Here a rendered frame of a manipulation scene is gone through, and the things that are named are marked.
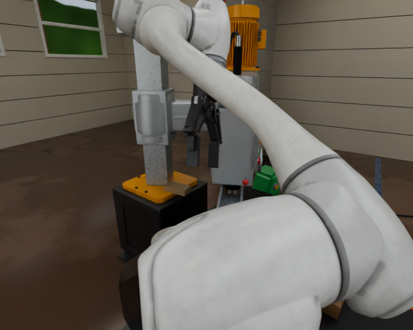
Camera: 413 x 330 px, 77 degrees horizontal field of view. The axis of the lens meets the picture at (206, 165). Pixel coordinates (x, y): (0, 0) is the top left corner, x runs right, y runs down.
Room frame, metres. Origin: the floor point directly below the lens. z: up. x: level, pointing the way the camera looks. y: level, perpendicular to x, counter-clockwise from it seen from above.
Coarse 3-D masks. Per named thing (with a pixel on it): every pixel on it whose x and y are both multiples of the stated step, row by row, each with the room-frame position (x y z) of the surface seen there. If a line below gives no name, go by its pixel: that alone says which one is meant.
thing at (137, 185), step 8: (144, 176) 2.16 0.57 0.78; (176, 176) 2.16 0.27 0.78; (184, 176) 2.16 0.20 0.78; (128, 184) 2.00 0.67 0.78; (136, 184) 2.00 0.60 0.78; (144, 184) 2.00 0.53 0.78; (192, 184) 2.03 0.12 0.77; (136, 192) 1.88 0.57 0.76; (144, 192) 1.84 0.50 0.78; (152, 192) 1.84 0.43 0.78; (160, 192) 1.84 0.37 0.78; (168, 192) 1.84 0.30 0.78; (152, 200) 1.76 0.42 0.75; (160, 200) 1.74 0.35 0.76
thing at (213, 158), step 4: (208, 144) 0.70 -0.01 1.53; (212, 144) 0.70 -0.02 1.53; (216, 144) 0.69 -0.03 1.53; (208, 148) 0.70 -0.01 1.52; (212, 148) 0.69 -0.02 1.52; (216, 148) 0.69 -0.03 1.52; (208, 152) 0.69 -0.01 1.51; (212, 152) 0.69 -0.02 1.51; (216, 152) 0.68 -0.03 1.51; (208, 156) 0.69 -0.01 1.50; (212, 156) 0.68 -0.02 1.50; (216, 156) 0.68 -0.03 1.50; (208, 160) 0.68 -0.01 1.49; (212, 160) 0.68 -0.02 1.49; (216, 160) 0.67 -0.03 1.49; (208, 164) 0.68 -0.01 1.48; (212, 164) 0.67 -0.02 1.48; (216, 164) 0.67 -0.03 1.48
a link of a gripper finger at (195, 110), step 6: (192, 96) 0.63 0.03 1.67; (198, 96) 0.62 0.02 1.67; (192, 102) 0.62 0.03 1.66; (198, 102) 0.61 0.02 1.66; (192, 108) 0.60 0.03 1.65; (198, 108) 0.60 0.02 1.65; (192, 114) 0.59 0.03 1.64; (198, 114) 0.59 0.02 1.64; (186, 120) 0.58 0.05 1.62; (192, 120) 0.58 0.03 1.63; (186, 126) 0.57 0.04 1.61; (192, 126) 0.56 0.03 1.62; (192, 132) 0.56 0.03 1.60
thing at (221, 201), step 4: (220, 188) 1.25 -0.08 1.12; (220, 192) 1.20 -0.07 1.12; (220, 196) 1.15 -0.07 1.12; (224, 196) 1.24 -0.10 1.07; (228, 196) 1.24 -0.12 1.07; (232, 196) 1.24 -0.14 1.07; (236, 196) 1.24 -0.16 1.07; (240, 196) 1.24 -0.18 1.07; (220, 200) 1.13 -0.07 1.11; (224, 200) 1.19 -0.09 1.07; (228, 200) 1.19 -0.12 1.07; (232, 200) 1.19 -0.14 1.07; (236, 200) 1.19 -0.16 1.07; (240, 200) 1.19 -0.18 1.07; (220, 204) 1.14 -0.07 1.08; (224, 204) 1.15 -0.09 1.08; (228, 204) 1.15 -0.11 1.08
